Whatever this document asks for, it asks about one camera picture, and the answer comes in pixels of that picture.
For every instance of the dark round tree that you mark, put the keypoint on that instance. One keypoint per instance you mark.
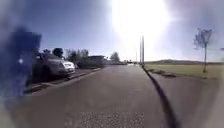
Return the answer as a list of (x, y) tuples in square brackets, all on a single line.
[(115, 57)]

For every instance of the dark grey asphalt path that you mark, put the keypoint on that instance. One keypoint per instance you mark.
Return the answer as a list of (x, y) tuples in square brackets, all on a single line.
[(113, 93)]

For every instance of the grey asphalt parking area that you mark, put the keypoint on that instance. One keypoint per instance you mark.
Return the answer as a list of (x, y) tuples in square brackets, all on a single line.
[(81, 71)]

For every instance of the row of trees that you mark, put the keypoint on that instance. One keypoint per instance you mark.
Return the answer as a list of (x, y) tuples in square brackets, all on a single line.
[(71, 55)]

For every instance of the pale concrete kerb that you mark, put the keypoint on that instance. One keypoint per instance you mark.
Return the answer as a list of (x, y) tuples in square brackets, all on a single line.
[(66, 78)]

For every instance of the dark kerb beside grass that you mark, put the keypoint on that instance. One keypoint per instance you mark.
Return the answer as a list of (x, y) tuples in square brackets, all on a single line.
[(166, 74)]

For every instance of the silver car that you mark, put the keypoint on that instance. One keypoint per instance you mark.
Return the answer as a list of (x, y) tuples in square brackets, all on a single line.
[(53, 68)]

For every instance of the distant low hill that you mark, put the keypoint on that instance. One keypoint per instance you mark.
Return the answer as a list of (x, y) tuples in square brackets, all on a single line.
[(180, 61)]

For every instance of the pale green grass field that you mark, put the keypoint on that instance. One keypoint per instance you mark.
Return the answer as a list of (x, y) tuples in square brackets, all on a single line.
[(186, 70)]

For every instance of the blue vehicle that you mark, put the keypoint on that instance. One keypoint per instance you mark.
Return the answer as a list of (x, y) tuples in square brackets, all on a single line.
[(20, 66)]

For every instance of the small thin tree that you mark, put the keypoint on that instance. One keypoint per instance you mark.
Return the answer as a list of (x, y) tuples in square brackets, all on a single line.
[(204, 50)]

